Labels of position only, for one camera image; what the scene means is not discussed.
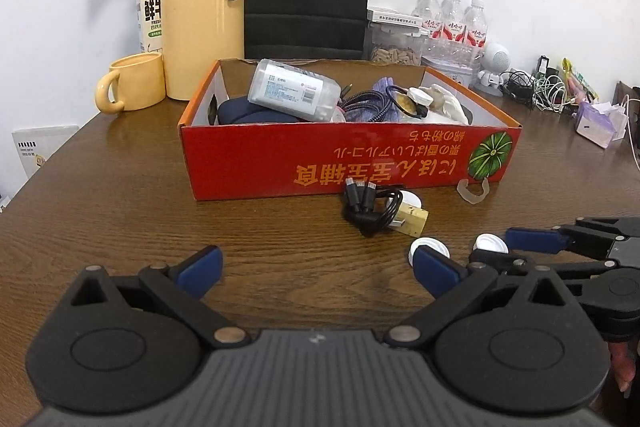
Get plain white bottle cap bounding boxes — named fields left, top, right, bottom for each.
left=409, top=238, right=451, bottom=270

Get ribbed white bottle cap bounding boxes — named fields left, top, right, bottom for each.
left=472, top=233, right=510, bottom=255

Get clear plastic clip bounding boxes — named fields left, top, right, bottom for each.
left=456, top=179, right=492, bottom=205

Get yellow thermos jug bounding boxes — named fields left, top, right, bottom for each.
left=162, top=0, right=253, bottom=102

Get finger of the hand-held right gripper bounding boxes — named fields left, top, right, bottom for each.
left=467, top=249, right=563, bottom=280
left=504, top=222, right=618, bottom=261

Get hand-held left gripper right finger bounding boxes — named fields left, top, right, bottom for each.
left=385, top=244, right=571, bottom=350

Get colourful snack packet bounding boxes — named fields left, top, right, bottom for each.
left=561, top=58, right=600, bottom=104

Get flat white box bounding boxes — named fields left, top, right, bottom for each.
left=366, top=7, right=426, bottom=25

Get clear water bottle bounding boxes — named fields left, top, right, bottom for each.
left=439, top=0, right=467, bottom=58
left=411, top=0, right=442, bottom=42
left=462, top=0, right=488, bottom=62

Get person's right hand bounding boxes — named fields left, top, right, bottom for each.
left=607, top=341, right=639, bottom=393

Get white cloth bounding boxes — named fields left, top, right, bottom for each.
left=417, top=83, right=471, bottom=125

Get black charger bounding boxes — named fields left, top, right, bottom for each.
left=536, top=55, right=560, bottom=80

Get braided grey cable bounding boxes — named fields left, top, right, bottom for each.
left=340, top=87, right=401, bottom=124

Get brown bag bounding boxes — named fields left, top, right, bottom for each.
left=617, top=81, right=640, bottom=108

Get clear snack container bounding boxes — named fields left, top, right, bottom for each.
left=367, top=22, right=430, bottom=68

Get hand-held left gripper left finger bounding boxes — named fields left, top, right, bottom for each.
left=70, top=244, right=251, bottom=350

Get tangled black cables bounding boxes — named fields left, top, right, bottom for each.
left=499, top=69, right=538, bottom=110

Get red cardboard box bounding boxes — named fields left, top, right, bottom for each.
left=178, top=58, right=522, bottom=202

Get yellow mug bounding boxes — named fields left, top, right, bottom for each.
left=95, top=52, right=167, bottom=114

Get white slotted box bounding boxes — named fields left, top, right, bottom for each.
left=12, top=125, right=80, bottom=188

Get dark zip case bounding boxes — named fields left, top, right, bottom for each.
left=216, top=96, right=301, bottom=125

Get round amber lens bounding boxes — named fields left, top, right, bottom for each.
left=392, top=94, right=426, bottom=118

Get white robot speaker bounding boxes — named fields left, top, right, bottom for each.
left=476, top=43, right=512, bottom=98

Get clear cotton swab pack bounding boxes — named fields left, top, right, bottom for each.
left=247, top=58, right=342, bottom=124

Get tangled white cables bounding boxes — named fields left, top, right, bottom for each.
left=532, top=74, right=571, bottom=112

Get purple tissue pack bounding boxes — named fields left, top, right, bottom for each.
left=575, top=101, right=628, bottom=150

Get thin black cable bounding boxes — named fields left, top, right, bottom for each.
left=342, top=179, right=403, bottom=238

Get small yellow toy block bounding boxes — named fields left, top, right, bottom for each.
left=389, top=202, right=429, bottom=238

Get white milk carton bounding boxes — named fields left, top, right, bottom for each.
left=136, top=0, right=168, bottom=55

